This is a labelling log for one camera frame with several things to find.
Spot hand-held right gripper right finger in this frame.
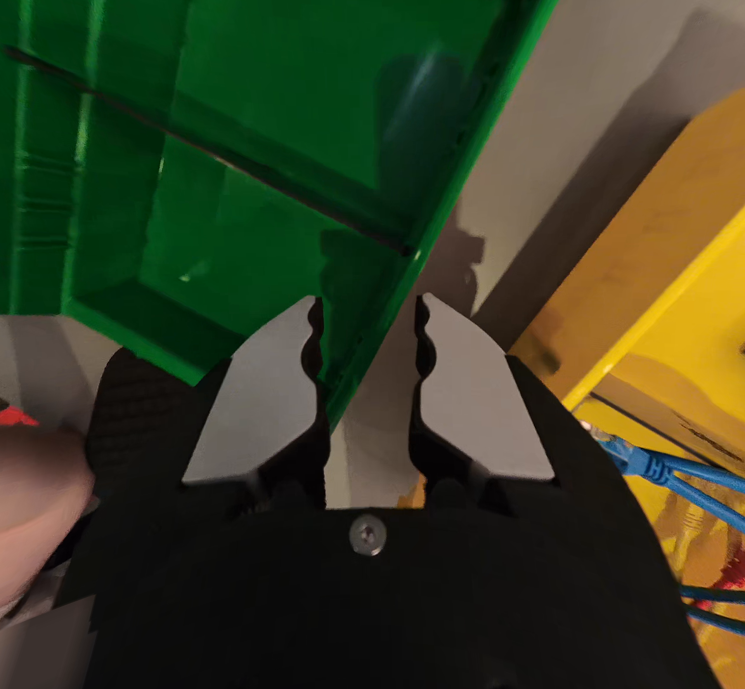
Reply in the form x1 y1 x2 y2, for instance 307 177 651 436
407 292 555 480

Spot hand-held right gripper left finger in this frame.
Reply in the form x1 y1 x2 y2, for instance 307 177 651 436
182 296 329 486

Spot blue ethernet cable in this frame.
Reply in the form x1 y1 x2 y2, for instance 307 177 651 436
594 433 745 637

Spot yellow plastic bin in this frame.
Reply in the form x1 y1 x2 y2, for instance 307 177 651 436
506 89 745 689

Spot green plastic bin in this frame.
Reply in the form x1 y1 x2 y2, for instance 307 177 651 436
0 0 589 429

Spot person's left forearm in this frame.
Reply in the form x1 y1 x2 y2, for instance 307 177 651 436
0 427 97 620

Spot black textured pad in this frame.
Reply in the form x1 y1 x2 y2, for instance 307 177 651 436
86 348 229 499

